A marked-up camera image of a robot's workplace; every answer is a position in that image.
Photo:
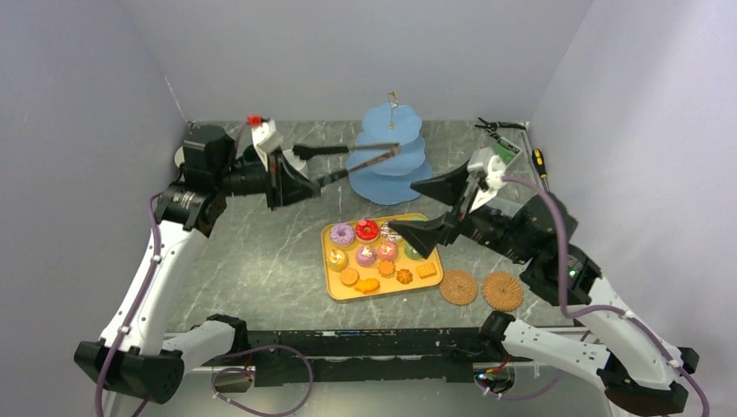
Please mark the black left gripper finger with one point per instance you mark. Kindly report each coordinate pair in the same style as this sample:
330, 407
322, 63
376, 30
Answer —
340, 174
304, 152

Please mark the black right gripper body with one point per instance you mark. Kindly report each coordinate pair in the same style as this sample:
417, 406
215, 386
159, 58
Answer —
461, 213

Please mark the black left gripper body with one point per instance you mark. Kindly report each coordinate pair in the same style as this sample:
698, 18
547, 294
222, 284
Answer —
275, 194

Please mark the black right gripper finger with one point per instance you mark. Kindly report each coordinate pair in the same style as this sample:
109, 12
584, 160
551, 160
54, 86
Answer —
425, 236
446, 188

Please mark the green cupcake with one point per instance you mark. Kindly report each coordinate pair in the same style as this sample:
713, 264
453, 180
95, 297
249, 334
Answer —
412, 253

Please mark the red frosted donut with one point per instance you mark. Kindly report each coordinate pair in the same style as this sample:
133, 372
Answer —
367, 231

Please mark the white and blue mug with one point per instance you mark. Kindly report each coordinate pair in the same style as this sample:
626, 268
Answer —
287, 159

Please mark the chocolate sprinkled donut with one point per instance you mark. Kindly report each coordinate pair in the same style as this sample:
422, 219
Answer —
388, 234

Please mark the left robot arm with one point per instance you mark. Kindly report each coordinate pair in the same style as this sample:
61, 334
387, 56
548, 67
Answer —
132, 355

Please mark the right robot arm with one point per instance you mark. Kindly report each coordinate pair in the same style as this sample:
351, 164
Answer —
635, 369

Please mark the blue three-tier cake stand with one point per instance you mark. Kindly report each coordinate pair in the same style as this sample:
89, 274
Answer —
388, 183

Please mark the square cracker biscuit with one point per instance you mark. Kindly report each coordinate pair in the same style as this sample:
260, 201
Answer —
426, 270

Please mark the orange striped round cookie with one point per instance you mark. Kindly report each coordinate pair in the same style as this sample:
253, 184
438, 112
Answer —
404, 276

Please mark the dark green mug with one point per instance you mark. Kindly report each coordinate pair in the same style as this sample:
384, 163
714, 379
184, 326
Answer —
249, 155

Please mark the orange flower cookie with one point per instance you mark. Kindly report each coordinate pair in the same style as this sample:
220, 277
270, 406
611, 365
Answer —
386, 268

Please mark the green and white box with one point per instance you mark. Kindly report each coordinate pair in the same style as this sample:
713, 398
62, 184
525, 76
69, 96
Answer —
506, 150

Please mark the left woven rattan coaster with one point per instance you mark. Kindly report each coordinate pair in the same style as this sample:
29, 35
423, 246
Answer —
458, 287

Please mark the woven rattan coaster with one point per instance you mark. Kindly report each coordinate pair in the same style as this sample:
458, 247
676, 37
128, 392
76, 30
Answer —
502, 291
458, 287

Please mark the yellow serving tray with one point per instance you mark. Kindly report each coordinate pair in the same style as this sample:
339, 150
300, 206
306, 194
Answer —
389, 285

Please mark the black pliers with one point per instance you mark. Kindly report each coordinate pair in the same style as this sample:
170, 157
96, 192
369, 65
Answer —
491, 128

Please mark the orange fish cookie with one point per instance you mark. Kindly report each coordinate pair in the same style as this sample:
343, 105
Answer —
367, 286

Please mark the purple sprinkled donut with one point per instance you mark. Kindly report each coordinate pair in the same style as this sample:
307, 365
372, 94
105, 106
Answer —
342, 235

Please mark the yellow black screwdriver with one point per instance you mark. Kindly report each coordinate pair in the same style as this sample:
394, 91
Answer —
541, 169

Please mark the round brown cookie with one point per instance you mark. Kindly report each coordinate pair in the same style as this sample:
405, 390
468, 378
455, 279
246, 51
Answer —
349, 277

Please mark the yellow cupcake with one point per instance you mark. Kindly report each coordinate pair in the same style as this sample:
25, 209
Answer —
336, 260

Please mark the right woven rattan coaster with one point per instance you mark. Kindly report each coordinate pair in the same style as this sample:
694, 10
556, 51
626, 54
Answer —
502, 291

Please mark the white tape roll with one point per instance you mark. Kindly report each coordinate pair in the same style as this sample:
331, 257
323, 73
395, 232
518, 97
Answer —
178, 157

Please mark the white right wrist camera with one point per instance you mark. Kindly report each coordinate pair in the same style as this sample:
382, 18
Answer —
487, 162

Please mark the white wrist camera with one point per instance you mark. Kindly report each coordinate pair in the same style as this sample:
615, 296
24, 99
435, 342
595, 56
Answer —
265, 140
487, 162

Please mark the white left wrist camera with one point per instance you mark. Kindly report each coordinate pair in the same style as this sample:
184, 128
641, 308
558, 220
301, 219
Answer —
265, 140

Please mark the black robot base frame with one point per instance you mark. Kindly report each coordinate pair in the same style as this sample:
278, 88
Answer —
449, 354

